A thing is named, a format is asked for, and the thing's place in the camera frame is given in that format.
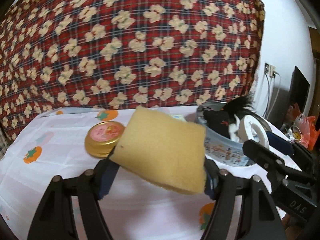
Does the white printed tablecloth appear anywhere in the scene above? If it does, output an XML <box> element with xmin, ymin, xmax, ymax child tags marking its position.
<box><xmin>0</xmin><ymin>106</ymin><xmax>303</xmax><ymax>240</ymax></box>

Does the white wall socket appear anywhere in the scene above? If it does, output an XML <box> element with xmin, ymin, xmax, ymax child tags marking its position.
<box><xmin>264</xmin><ymin>62</ymin><xmax>277</xmax><ymax>78</ymax></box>

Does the yellow sponge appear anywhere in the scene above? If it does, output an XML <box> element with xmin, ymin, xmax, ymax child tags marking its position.
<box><xmin>110</xmin><ymin>106</ymin><xmax>207</xmax><ymax>195</ymax></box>

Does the blue printed round cookie tin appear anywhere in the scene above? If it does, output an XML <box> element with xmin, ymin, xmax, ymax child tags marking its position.
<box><xmin>196</xmin><ymin>102</ymin><xmax>272</xmax><ymax>168</ymax></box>

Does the red plaid bear blanket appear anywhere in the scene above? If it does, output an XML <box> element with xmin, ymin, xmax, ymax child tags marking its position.
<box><xmin>0</xmin><ymin>0</ymin><xmax>265</xmax><ymax>140</ymax></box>

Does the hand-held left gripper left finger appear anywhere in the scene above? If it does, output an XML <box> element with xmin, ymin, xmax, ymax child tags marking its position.
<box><xmin>27</xmin><ymin>147</ymin><xmax>121</xmax><ymax>240</ymax></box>

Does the black flat panel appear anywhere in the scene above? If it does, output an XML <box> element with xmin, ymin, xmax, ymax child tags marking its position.
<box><xmin>288</xmin><ymin>66</ymin><xmax>311</xmax><ymax>133</ymax></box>

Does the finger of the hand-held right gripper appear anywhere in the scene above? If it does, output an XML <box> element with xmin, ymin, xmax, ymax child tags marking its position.
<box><xmin>242</xmin><ymin>140</ymin><xmax>315</xmax><ymax>193</ymax></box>
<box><xmin>265</xmin><ymin>131</ymin><xmax>295</xmax><ymax>157</ymax></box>

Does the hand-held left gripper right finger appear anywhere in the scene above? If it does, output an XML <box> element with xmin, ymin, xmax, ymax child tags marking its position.
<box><xmin>200</xmin><ymin>159</ymin><xmax>287</xmax><ymax>240</ymax></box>

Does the orange plastic bag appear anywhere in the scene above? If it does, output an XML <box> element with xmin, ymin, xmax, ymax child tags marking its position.
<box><xmin>285</xmin><ymin>104</ymin><xmax>320</xmax><ymax>152</ymax></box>

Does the white cable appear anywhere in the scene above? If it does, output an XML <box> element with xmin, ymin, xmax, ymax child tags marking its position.
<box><xmin>271</xmin><ymin>72</ymin><xmax>282</xmax><ymax>117</ymax></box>

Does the grey cable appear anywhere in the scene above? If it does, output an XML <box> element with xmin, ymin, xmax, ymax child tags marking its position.
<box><xmin>263</xmin><ymin>73</ymin><xmax>271</xmax><ymax>119</ymax></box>

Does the black furry accessory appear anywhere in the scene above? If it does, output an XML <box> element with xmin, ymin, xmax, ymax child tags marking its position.
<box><xmin>224</xmin><ymin>95</ymin><xmax>255</xmax><ymax>114</ymax></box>

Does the white tape roll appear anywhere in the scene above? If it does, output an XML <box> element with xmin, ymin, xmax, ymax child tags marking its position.
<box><xmin>237</xmin><ymin>114</ymin><xmax>270</xmax><ymax>148</ymax></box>

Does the black knit cloth with beads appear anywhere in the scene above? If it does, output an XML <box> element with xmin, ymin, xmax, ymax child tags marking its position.
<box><xmin>203</xmin><ymin>109</ymin><xmax>232</xmax><ymax>138</ymax></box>

